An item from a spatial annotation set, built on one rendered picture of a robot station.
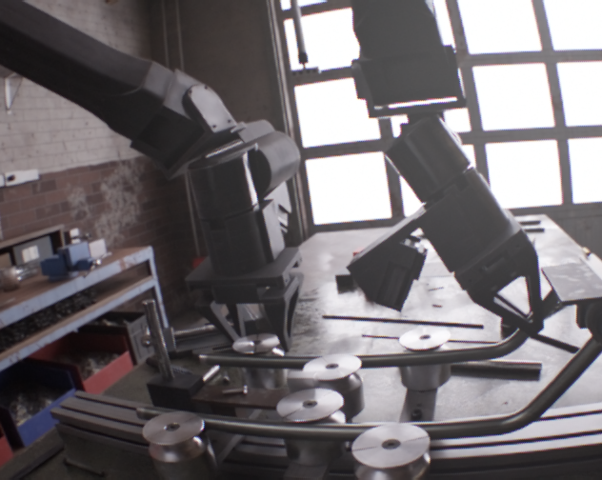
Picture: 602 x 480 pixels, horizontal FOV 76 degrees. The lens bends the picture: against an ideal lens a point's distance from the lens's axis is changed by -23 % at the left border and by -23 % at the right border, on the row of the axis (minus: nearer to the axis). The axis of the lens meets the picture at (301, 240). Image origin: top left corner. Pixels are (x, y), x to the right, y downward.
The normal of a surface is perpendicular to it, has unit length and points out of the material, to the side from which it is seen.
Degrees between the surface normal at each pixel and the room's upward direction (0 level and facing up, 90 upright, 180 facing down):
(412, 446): 0
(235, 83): 90
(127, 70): 61
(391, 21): 135
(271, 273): 10
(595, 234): 90
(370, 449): 0
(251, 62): 90
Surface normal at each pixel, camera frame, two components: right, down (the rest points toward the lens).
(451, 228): -0.30, 0.22
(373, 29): -0.12, 0.84
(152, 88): 0.67, -0.38
